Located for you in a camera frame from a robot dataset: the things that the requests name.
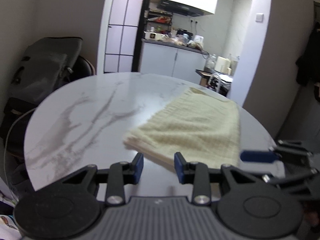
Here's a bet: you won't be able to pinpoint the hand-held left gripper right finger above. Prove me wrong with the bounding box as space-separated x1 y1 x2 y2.
174 152 254 205

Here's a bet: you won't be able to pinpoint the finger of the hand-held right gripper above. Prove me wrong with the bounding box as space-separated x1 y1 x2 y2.
240 140 313 163
261 167 320 193

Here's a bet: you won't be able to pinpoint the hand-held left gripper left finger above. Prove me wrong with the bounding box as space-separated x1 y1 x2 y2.
62 152 144 205

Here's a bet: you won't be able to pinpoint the cream ribbed towel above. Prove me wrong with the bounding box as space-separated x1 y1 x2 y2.
124 87 242 173

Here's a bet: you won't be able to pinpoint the white countertop appliance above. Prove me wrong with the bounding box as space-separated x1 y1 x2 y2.
216 56 232 74

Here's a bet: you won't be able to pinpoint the clear plastic bottles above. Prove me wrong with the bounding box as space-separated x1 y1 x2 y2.
206 54 217 69

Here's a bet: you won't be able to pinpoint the white kitchen base cabinet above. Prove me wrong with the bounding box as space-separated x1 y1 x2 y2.
140 39 209 79

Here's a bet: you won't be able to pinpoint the hanging black jacket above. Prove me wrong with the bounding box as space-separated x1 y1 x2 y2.
296 22 320 88

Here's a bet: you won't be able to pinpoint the dark round chair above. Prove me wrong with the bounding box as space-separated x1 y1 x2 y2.
72 55 97 78

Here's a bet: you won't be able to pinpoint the pile of food bags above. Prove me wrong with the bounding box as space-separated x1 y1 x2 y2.
164 34 203 49

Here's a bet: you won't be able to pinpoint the black coffee machine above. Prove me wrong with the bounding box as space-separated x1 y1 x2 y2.
176 29 193 39

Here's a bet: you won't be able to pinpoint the black framed sliding door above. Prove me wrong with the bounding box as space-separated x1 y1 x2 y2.
104 0 148 74

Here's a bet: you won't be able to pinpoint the grey backpack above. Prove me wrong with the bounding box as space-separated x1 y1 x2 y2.
10 37 84 100

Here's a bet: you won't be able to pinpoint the colourful printed cloth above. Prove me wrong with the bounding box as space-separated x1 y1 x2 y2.
0 192 21 240

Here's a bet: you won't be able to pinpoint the black spice rack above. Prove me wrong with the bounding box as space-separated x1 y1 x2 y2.
145 9 173 34

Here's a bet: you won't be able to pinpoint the black range hood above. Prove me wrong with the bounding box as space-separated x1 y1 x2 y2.
156 0 204 17

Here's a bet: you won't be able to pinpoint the white cable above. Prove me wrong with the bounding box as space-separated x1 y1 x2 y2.
4 107 38 202

